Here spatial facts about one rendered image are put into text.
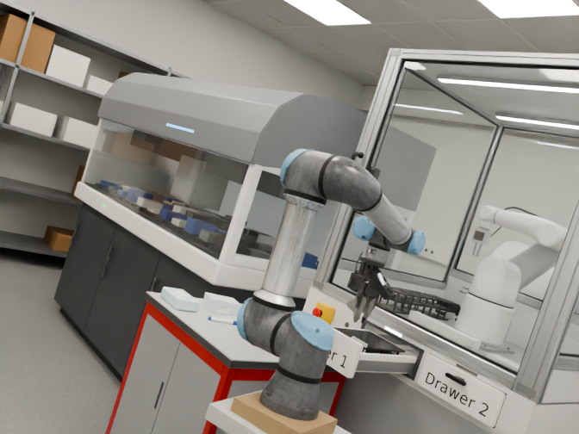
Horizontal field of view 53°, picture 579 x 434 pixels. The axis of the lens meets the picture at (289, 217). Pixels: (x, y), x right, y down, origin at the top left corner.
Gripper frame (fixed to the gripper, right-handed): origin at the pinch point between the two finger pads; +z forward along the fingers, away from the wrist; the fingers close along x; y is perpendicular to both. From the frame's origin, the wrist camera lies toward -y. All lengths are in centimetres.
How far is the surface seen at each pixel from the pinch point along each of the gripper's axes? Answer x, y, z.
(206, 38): -157, 407, -152
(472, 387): -19.5, -34.1, 7.7
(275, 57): -242, 399, -165
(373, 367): -0.6, -9.9, 12.2
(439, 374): -20.1, -22.0, 9.0
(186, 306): 28, 56, 19
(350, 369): 11.4, -10.3, 12.9
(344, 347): 11.2, -5.3, 7.7
